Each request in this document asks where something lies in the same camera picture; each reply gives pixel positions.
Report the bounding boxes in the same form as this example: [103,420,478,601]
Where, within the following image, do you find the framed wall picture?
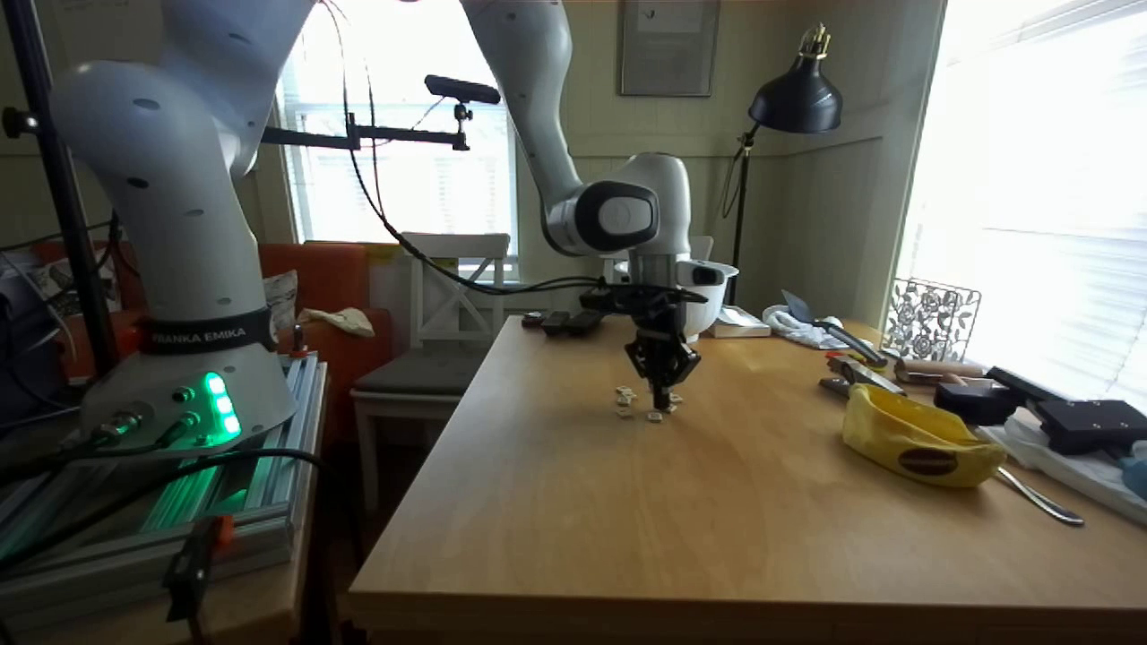
[613,0,723,100]

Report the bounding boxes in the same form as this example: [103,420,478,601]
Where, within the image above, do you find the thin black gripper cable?
[316,0,605,297]

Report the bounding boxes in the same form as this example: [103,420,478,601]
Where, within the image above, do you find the white book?
[984,420,1147,530]

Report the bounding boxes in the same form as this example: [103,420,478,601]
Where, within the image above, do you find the metal spoon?
[989,462,1090,530]

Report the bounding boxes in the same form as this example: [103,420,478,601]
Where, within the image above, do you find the bright bare window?
[262,0,525,249]

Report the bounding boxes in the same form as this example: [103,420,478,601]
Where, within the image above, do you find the white paper packet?
[710,306,776,345]

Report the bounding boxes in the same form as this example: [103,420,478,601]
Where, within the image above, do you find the black stand pole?
[0,0,122,380]

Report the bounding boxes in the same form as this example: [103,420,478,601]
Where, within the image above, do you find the black electronics box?
[0,249,83,433]

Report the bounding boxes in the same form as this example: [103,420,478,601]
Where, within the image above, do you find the black camera on boom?
[423,73,507,107]

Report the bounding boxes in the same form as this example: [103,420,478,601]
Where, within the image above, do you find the yellow banana-shaped case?
[834,380,1011,494]

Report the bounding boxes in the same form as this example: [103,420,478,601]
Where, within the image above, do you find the orange cabinet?
[254,241,408,417]

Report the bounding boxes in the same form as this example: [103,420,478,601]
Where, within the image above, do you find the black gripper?
[624,291,705,417]

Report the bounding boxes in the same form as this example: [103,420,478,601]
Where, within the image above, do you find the white wooden chair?
[348,228,518,519]

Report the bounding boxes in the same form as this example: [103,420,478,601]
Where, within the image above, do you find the black box device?
[1032,393,1147,458]

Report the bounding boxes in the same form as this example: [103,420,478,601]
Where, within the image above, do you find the grey metal tool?
[823,355,915,406]

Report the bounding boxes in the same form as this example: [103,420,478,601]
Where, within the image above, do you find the white window blinds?
[893,0,1147,417]

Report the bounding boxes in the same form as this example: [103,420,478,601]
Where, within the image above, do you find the white wire lattice cube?
[882,276,985,370]

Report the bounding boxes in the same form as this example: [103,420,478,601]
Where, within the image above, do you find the thick black cable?
[0,444,334,577]

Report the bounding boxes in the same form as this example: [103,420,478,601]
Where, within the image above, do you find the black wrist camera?
[582,283,643,320]

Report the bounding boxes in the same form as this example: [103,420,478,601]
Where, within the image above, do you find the crumpled grey cloth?
[760,288,857,355]

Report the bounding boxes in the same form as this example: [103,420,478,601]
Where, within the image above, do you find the black boom rod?
[262,107,474,153]

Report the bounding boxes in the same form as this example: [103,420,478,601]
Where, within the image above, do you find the white plastic colander bowl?
[680,255,744,346]

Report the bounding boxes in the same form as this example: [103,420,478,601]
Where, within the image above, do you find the black stapler device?
[932,364,1060,431]

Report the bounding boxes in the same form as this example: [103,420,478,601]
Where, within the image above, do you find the crumpled white cloth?
[294,306,380,341]

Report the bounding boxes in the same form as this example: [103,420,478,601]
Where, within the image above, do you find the orange black clamp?
[157,512,244,629]

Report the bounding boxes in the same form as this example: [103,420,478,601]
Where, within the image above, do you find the black floor lamp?
[720,20,848,308]

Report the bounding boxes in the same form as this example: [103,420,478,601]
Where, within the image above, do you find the aluminium extrusion robot stand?
[0,350,334,629]

